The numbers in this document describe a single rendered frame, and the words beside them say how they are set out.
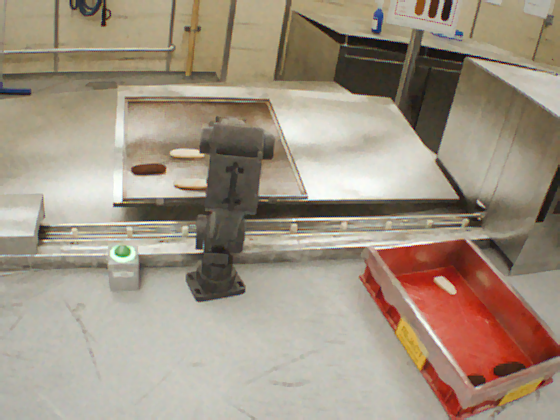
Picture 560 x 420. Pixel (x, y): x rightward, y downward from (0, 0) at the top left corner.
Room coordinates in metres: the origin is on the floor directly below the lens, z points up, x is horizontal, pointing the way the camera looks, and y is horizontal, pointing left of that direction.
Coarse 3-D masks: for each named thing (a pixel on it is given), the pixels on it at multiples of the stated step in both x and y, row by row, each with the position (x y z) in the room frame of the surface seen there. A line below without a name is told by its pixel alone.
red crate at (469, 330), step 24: (408, 288) 0.98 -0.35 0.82; (432, 288) 1.00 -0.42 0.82; (456, 288) 1.01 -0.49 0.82; (384, 312) 0.87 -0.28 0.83; (432, 312) 0.90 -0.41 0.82; (456, 312) 0.92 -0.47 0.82; (480, 312) 0.93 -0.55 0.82; (456, 336) 0.83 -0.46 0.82; (480, 336) 0.84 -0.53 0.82; (504, 336) 0.85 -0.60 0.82; (456, 360) 0.75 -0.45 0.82; (480, 360) 0.76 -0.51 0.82; (504, 360) 0.76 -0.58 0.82; (528, 360) 0.77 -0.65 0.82; (432, 384) 0.66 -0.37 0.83; (456, 408) 0.59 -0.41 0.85; (480, 408) 0.61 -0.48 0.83
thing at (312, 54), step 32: (288, 32) 3.85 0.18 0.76; (320, 32) 3.24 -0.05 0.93; (352, 32) 3.04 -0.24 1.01; (384, 32) 3.37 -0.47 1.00; (288, 64) 3.74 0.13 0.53; (320, 64) 3.15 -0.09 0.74; (352, 64) 2.95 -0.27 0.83; (384, 64) 3.02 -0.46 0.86; (416, 64) 3.13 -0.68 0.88; (448, 64) 3.19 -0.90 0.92; (512, 64) 3.75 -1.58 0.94; (384, 96) 3.04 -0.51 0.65; (416, 96) 3.11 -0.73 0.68; (448, 96) 3.21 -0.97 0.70; (416, 128) 3.15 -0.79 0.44
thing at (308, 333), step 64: (0, 320) 0.61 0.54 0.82; (64, 320) 0.66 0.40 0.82; (128, 320) 0.71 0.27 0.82; (192, 320) 0.75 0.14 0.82; (256, 320) 0.79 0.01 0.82; (320, 320) 0.82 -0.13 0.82; (384, 320) 0.86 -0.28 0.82; (0, 384) 0.46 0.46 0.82; (64, 384) 0.51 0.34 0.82; (128, 384) 0.55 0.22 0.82; (192, 384) 0.58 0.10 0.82; (256, 384) 0.61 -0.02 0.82; (320, 384) 0.64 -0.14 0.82; (384, 384) 0.66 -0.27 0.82
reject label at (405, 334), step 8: (400, 320) 0.81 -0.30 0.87; (400, 328) 0.80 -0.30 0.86; (408, 328) 0.78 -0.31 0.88; (400, 336) 0.79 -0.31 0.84; (408, 336) 0.77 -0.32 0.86; (408, 344) 0.76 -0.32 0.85; (416, 344) 0.74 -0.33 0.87; (408, 352) 0.75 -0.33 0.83; (416, 352) 0.73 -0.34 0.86; (416, 360) 0.72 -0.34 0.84; (424, 360) 0.70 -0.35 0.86; (528, 384) 0.65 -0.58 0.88; (536, 384) 0.66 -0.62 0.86; (520, 392) 0.64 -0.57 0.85; (528, 392) 0.66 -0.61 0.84; (504, 400) 0.62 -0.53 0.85; (512, 400) 0.64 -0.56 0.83
